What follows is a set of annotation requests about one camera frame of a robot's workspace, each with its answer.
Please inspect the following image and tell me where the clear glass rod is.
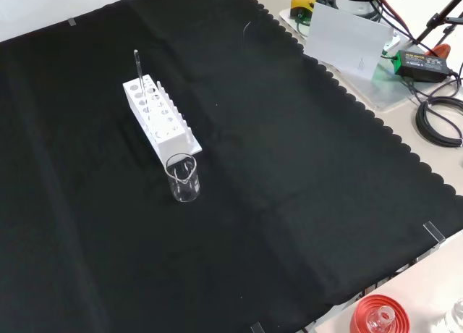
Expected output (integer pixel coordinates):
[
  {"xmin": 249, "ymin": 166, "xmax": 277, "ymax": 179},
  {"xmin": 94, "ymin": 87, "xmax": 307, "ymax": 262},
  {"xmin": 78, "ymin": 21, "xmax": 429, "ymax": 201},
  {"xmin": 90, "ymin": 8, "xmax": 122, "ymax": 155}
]
[{"xmin": 133, "ymin": 49, "xmax": 147, "ymax": 98}]

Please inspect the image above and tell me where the white test tube rack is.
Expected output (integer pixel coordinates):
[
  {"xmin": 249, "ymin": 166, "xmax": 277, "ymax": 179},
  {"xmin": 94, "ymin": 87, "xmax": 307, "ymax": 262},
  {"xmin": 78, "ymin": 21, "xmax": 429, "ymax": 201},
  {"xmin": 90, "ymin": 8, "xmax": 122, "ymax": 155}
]
[{"xmin": 122, "ymin": 74, "xmax": 203, "ymax": 167}]

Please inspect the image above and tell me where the black scalloped bench cloth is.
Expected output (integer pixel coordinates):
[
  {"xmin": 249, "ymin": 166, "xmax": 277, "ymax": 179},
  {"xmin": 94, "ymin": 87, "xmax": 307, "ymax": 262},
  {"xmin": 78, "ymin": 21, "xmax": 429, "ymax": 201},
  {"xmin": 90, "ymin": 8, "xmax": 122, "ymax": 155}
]
[{"xmin": 0, "ymin": 0, "xmax": 463, "ymax": 333}]

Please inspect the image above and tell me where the small clear glass beaker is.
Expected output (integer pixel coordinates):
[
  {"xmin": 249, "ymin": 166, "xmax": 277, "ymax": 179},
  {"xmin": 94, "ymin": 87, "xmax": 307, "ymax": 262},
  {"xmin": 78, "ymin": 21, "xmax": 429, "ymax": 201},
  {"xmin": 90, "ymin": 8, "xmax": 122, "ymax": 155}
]
[{"xmin": 164, "ymin": 153, "xmax": 201, "ymax": 203}]

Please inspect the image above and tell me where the pale white board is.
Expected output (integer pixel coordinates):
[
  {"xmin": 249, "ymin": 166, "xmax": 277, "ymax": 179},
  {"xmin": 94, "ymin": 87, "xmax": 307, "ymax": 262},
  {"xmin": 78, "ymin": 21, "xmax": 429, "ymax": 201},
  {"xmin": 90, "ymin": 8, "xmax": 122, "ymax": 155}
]
[{"xmin": 305, "ymin": 2, "xmax": 394, "ymax": 81}]

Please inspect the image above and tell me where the yellow emergency stop button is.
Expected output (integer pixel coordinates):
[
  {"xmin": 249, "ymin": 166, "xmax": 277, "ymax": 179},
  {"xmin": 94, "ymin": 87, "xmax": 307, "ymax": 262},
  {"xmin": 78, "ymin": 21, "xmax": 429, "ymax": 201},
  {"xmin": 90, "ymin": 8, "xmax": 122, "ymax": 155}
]
[{"xmin": 291, "ymin": 0, "xmax": 321, "ymax": 19}]

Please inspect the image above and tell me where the black power adapter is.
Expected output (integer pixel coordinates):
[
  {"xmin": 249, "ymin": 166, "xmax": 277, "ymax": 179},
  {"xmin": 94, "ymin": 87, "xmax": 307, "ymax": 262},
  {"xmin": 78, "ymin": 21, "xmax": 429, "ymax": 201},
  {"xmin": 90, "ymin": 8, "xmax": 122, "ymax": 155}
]
[{"xmin": 394, "ymin": 49, "xmax": 454, "ymax": 83}]

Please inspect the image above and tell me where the clear glass flask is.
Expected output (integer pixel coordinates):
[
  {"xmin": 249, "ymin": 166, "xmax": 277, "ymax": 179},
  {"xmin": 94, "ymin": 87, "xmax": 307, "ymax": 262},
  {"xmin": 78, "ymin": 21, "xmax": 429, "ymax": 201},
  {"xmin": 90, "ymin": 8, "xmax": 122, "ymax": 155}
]
[{"xmin": 367, "ymin": 305, "xmax": 396, "ymax": 333}]

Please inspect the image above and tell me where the orange clamp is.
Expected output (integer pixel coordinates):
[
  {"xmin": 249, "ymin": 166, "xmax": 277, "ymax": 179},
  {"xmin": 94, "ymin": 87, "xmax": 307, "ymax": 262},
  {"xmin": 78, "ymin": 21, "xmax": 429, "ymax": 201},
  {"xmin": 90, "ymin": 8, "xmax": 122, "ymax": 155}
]
[{"xmin": 428, "ymin": 43, "xmax": 451, "ymax": 59}]

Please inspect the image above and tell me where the black tripod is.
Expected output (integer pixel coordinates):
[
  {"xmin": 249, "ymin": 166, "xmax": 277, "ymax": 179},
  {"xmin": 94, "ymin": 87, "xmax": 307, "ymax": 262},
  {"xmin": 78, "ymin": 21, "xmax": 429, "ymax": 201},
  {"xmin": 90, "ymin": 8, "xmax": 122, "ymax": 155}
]
[{"xmin": 415, "ymin": 0, "xmax": 463, "ymax": 46}]

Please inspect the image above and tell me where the clear glass vessel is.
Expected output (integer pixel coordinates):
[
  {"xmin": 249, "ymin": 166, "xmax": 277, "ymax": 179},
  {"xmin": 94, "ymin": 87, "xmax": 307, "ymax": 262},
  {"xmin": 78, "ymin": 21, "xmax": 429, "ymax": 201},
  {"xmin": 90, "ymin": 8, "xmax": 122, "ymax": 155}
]
[{"xmin": 443, "ymin": 298, "xmax": 463, "ymax": 333}]

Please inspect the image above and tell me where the grey metal base plate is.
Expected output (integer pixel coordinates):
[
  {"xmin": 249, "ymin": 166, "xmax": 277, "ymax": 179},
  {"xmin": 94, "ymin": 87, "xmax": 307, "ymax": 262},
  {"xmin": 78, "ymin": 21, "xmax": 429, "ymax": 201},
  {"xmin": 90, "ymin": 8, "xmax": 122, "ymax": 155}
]
[{"xmin": 278, "ymin": 7, "xmax": 435, "ymax": 112}]

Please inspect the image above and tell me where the coiled black cable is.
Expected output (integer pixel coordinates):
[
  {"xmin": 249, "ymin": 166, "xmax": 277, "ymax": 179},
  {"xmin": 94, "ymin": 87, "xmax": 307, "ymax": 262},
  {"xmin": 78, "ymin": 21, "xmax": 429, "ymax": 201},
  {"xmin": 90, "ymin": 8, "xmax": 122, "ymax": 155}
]
[{"xmin": 415, "ymin": 96, "xmax": 463, "ymax": 148}]

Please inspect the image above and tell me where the red ribbed ring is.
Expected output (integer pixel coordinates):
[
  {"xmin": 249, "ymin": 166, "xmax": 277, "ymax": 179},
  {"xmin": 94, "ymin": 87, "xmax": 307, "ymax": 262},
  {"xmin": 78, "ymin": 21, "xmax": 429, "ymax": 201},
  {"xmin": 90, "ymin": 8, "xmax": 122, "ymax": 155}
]
[{"xmin": 349, "ymin": 293, "xmax": 409, "ymax": 333}]

